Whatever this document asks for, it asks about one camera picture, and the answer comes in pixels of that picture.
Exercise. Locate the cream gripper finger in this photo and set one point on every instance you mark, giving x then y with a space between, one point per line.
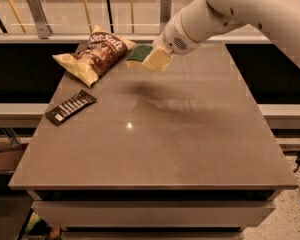
157 61

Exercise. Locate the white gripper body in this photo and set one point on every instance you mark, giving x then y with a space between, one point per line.
173 38

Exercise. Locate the green and yellow sponge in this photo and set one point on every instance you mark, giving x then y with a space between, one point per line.
137 55

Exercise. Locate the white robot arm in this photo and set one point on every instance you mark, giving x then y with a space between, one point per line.
278 20

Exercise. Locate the brown chip bag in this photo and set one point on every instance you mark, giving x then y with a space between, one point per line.
103 50

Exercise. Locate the dark brown candy bar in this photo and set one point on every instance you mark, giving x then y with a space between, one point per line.
68 108

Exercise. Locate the grey cabinet drawer front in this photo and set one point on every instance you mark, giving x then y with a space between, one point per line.
150 214

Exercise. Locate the middle metal railing bracket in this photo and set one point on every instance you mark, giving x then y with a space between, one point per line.
165 13

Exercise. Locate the metal railing bracket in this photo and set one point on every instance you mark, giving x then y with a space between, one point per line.
165 13
43 29

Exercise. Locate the left metal railing bracket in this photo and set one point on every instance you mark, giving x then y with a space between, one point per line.
43 29

